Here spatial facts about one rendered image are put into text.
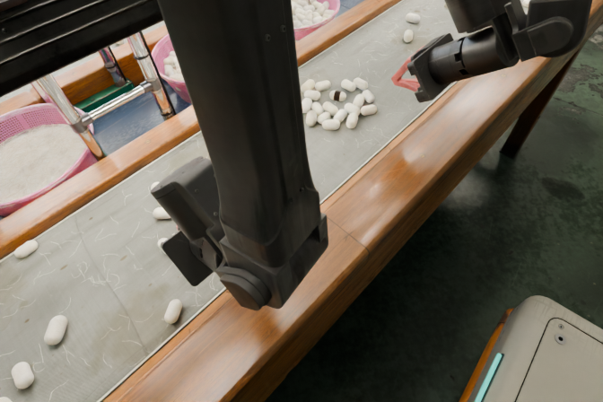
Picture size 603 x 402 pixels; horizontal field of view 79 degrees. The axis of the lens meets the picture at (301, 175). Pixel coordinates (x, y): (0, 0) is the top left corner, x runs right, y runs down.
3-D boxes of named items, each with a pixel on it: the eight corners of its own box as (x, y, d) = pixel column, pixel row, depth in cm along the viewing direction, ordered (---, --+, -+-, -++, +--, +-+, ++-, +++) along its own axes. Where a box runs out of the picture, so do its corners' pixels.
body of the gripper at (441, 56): (403, 65, 54) (445, 50, 48) (440, 35, 59) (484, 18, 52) (421, 103, 56) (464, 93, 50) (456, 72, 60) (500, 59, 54)
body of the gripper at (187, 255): (157, 243, 43) (169, 255, 36) (227, 191, 47) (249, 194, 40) (189, 284, 45) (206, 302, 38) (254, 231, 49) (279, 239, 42)
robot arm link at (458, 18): (577, 44, 40) (581, 21, 45) (543, -62, 36) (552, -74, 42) (466, 83, 48) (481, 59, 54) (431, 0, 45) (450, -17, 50)
